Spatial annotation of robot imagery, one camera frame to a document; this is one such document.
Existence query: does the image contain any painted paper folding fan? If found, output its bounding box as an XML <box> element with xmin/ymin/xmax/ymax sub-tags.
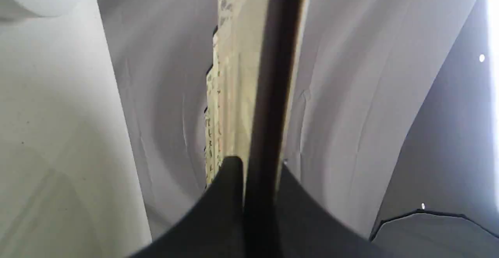
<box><xmin>205</xmin><ymin>0</ymin><xmax>310</xmax><ymax>258</ymax></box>

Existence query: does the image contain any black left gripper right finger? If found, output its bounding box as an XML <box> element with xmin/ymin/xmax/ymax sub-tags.
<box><xmin>275</xmin><ymin>166</ymin><xmax>393</xmax><ymax>258</ymax></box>

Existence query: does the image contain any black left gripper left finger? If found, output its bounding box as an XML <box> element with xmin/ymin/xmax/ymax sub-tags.
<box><xmin>133</xmin><ymin>156</ymin><xmax>245</xmax><ymax>258</ymax></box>

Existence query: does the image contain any white umbrella diffuser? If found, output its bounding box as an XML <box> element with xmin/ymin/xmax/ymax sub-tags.
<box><xmin>370</xmin><ymin>209</ymin><xmax>499</xmax><ymax>258</ymax></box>

